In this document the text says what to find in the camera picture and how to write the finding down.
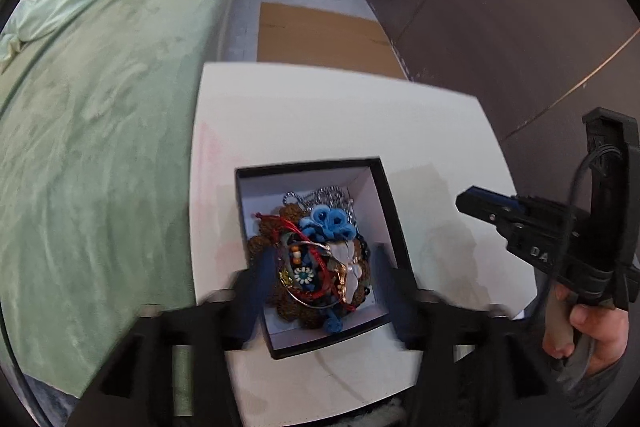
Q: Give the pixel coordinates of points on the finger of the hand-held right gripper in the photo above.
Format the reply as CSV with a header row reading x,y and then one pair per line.
x,y
477,207
505,202

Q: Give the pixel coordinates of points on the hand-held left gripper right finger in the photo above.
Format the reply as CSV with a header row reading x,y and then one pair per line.
x,y
395,297

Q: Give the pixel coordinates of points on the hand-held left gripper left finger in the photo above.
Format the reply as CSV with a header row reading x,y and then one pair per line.
x,y
255,302

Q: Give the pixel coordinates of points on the gold bangle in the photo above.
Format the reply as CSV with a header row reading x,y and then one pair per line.
x,y
307,302

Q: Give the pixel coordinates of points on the white petal hair ornament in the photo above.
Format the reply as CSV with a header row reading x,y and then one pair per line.
x,y
347,264

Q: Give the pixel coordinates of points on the black jewelry box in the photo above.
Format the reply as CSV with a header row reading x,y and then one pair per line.
x,y
390,217

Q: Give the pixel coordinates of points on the blue knotted flower ornament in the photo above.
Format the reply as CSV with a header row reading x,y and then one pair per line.
x,y
327,219

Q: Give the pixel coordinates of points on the person's right forearm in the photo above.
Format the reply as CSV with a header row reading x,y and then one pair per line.
x,y
595,397

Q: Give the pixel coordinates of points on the person's right hand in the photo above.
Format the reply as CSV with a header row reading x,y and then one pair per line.
x,y
600,332

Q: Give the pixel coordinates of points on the white square table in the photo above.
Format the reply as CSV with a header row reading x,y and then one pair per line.
x,y
310,117

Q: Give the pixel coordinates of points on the green bed sheet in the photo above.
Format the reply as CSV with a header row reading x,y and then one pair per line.
x,y
100,157

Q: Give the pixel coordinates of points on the flat cardboard sheet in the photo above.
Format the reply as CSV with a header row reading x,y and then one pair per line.
x,y
320,37

